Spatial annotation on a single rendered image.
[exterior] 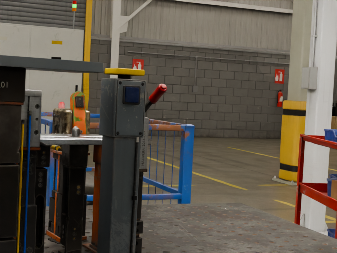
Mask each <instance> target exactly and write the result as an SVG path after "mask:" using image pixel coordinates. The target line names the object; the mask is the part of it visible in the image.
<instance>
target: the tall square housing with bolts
mask: <svg viewBox="0 0 337 253"><path fill-rule="evenodd" d="M21 106H22V109H21V135H20V148H19V153H20V161H19V163H15V164H17V165H19V187H18V212H17V236H16V237H13V238H14V239H15V240H16V253H35V244H36V219H37V205H35V180H36V155H37V150H41V147H40V131H41V106H42V91H41V90H30V89H25V101H24V105H21Z"/></svg>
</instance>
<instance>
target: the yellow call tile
mask: <svg viewBox="0 0 337 253"><path fill-rule="evenodd" d="M105 74H109V75H118V78H119V79H131V76H144V75H145V70H140V69H126V68H105Z"/></svg>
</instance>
